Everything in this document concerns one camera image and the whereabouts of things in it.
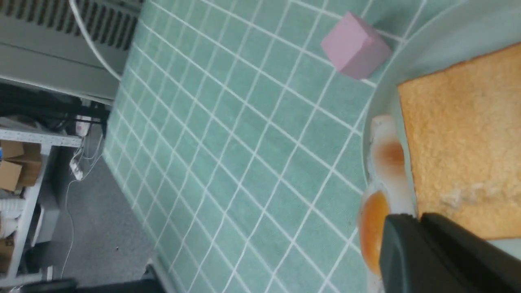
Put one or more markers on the fried egg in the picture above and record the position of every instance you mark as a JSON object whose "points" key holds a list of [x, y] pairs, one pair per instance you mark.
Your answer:
{"points": [[387, 193]]}

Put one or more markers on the toast slice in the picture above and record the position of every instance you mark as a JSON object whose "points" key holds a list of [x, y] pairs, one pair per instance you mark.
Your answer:
{"points": [[463, 131]]}

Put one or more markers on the white power strip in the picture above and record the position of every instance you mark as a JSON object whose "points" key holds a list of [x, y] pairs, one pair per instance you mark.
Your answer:
{"points": [[75, 167]]}

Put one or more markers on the pink cube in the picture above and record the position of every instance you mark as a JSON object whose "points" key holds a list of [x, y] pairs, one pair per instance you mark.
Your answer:
{"points": [[355, 48]]}

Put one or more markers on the white metal shelf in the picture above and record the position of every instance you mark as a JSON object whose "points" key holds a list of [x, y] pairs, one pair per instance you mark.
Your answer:
{"points": [[47, 140]]}

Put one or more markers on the cardboard box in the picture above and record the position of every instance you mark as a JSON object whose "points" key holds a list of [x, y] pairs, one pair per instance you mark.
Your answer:
{"points": [[21, 164]]}

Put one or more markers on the green empty plate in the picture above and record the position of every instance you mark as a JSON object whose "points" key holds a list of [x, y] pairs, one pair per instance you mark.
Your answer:
{"points": [[461, 33]]}

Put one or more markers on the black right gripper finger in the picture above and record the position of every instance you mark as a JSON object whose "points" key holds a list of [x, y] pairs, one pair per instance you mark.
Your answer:
{"points": [[435, 255]]}

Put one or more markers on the grey radiator panel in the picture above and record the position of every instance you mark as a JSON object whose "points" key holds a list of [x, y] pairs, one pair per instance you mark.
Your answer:
{"points": [[42, 46]]}

